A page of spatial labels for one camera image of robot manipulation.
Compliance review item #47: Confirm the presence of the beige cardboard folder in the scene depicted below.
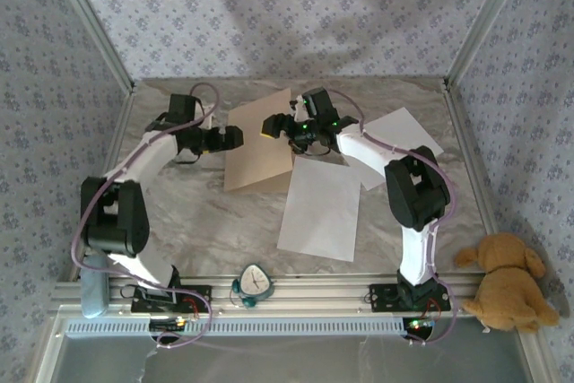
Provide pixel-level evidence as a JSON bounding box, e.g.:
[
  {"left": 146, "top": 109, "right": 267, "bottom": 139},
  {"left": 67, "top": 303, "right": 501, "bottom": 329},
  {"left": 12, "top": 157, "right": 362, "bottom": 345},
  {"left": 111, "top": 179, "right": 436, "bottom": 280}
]
[{"left": 222, "top": 88, "right": 297, "bottom": 195}]

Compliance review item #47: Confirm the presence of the white paper sheet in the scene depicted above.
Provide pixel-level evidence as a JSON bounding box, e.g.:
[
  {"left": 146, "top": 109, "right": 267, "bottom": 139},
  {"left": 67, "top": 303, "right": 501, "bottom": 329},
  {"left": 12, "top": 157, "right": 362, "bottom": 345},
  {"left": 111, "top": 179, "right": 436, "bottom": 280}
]
[
  {"left": 276, "top": 156, "right": 362, "bottom": 263},
  {"left": 344, "top": 107, "right": 445, "bottom": 192}
]

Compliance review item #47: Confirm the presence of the teal alarm clock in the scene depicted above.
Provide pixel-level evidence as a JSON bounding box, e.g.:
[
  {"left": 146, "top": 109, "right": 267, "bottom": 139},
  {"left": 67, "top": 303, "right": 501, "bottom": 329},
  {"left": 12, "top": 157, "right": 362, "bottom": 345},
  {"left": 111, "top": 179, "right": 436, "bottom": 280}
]
[{"left": 230, "top": 264, "right": 277, "bottom": 311}]

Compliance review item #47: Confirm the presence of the blue-grey pouch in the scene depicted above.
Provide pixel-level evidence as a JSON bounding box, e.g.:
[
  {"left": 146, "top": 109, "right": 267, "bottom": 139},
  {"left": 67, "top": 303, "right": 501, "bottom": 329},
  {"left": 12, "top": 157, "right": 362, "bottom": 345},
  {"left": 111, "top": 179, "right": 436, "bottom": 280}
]
[{"left": 79, "top": 257, "right": 111, "bottom": 319}]

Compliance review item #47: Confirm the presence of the reflective metal panel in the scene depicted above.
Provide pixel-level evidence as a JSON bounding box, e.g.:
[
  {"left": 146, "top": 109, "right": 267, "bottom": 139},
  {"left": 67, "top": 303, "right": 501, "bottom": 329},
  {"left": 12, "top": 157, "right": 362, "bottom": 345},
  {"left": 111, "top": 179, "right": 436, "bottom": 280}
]
[{"left": 57, "top": 334, "right": 528, "bottom": 383}]

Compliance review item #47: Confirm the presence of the brown plush dog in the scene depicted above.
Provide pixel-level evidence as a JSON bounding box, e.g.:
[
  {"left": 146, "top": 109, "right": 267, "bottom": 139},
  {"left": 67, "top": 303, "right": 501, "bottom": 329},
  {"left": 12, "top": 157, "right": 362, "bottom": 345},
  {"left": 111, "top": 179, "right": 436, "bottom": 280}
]
[{"left": 453, "top": 232, "right": 561, "bottom": 335}]

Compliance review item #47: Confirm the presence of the thin black cable loop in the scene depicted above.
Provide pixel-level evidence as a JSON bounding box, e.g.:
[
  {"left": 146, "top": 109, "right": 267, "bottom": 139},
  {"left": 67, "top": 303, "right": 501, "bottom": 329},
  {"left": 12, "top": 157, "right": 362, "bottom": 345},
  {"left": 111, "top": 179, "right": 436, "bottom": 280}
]
[
  {"left": 172, "top": 152, "right": 204, "bottom": 167},
  {"left": 289, "top": 140, "right": 333, "bottom": 158}
]

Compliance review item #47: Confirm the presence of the aluminium side rail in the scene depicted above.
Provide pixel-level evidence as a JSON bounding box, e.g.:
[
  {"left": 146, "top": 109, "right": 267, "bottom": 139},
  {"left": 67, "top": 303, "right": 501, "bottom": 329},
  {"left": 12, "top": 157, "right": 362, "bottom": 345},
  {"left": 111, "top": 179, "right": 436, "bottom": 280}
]
[
  {"left": 441, "top": 86, "right": 500, "bottom": 240},
  {"left": 66, "top": 89, "right": 138, "bottom": 283}
]

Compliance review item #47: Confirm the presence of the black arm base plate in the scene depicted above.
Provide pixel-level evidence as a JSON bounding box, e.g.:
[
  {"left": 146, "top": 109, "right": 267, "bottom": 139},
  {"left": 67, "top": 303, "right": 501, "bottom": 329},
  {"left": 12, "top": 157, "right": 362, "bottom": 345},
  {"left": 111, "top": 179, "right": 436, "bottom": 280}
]
[
  {"left": 130, "top": 283, "right": 213, "bottom": 314},
  {"left": 368, "top": 283, "right": 451, "bottom": 314}
]

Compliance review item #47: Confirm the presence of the aluminium frame post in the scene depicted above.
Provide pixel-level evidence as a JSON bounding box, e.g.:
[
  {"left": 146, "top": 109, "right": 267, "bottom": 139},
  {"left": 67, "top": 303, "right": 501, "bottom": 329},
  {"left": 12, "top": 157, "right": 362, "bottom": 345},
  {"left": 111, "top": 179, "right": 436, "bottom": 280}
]
[
  {"left": 44, "top": 0, "right": 136, "bottom": 93},
  {"left": 442, "top": 0, "right": 537, "bottom": 93}
]

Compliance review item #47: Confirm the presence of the aluminium front rail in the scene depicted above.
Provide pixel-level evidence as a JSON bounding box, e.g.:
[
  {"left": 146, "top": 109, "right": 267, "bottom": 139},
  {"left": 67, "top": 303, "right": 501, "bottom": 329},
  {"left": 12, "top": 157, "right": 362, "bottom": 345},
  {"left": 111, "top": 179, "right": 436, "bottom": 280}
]
[{"left": 49, "top": 275, "right": 488, "bottom": 318}]

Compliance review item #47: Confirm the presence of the grey slotted cable duct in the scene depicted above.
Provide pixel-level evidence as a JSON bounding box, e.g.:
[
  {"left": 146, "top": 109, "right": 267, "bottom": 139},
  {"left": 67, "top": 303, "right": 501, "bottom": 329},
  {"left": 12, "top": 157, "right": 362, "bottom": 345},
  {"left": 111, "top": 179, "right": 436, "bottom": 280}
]
[{"left": 65, "top": 316, "right": 412, "bottom": 338}]

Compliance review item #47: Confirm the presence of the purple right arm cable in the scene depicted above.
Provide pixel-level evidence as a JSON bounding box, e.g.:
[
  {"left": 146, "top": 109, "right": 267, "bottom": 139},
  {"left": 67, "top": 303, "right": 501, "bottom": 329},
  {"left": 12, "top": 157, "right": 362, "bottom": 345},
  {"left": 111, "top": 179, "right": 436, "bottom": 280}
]
[{"left": 326, "top": 89, "right": 461, "bottom": 348}]

